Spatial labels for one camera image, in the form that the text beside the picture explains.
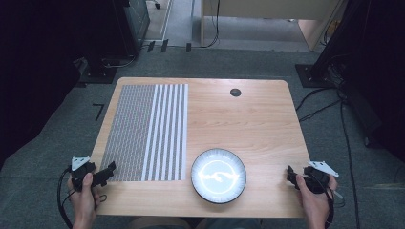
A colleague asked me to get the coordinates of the black equipment stand with base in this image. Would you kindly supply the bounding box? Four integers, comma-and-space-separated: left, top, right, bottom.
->
78, 0, 151, 86

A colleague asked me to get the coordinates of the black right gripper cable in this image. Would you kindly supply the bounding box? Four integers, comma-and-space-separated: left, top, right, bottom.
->
309, 173, 336, 229

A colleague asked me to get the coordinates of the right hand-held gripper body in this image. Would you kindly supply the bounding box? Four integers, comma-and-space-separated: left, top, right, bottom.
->
302, 160, 340, 195

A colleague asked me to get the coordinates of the person's left hand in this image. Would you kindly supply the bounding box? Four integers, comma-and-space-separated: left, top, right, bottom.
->
66, 172, 102, 221

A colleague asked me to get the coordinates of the black hanging cable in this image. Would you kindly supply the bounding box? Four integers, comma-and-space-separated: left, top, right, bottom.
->
200, 0, 222, 50

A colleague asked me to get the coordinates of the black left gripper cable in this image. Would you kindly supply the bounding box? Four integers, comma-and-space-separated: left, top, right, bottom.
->
56, 167, 77, 229

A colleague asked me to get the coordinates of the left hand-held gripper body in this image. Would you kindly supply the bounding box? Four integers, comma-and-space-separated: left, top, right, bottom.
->
70, 156, 96, 193

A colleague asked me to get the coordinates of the grey striped placemat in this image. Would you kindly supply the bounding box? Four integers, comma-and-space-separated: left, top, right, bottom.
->
99, 83, 189, 182

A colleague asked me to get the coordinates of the white plate with dark rim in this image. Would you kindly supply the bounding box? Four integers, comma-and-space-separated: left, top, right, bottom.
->
190, 148, 247, 205

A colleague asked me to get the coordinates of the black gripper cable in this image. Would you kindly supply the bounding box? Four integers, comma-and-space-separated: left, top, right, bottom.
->
56, 167, 77, 229
309, 173, 336, 229

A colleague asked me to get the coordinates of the dark curtain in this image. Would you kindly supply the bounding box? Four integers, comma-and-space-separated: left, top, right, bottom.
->
0, 0, 96, 170

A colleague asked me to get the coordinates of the light wooden desk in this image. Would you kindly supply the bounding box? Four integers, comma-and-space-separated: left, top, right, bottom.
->
200, 0, 349, 52

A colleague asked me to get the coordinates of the person's right hand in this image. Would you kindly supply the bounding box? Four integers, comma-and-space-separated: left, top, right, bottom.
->
294, 174, 339, 223

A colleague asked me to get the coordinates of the black angled stand with base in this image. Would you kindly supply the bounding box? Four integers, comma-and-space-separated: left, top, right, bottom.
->
294, 0, 405, 151

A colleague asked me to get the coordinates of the black floor cable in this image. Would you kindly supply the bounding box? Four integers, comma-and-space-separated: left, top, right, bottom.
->
295, 87, 342, 123
339, 94, 361, 229

